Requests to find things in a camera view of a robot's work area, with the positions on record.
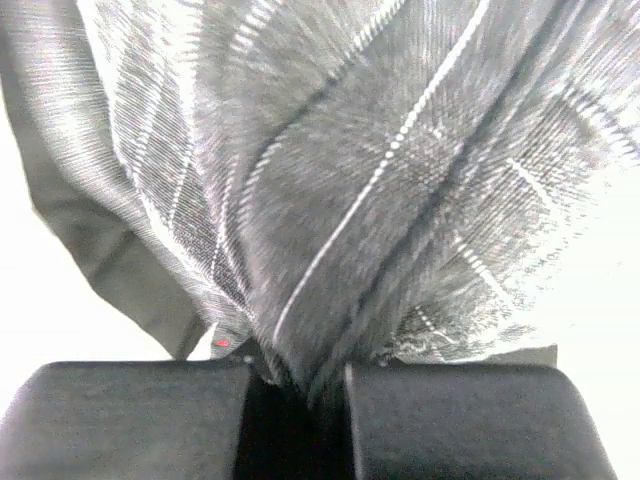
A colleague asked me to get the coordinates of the black pinstripe shirt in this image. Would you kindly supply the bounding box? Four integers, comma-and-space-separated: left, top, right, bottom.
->
1, 1, 639, 395

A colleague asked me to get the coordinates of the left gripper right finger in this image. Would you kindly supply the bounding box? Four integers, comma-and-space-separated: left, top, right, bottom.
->
345, 363, 616, 479

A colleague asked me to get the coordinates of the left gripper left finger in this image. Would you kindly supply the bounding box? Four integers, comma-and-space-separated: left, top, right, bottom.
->
1, 362, 250, 479

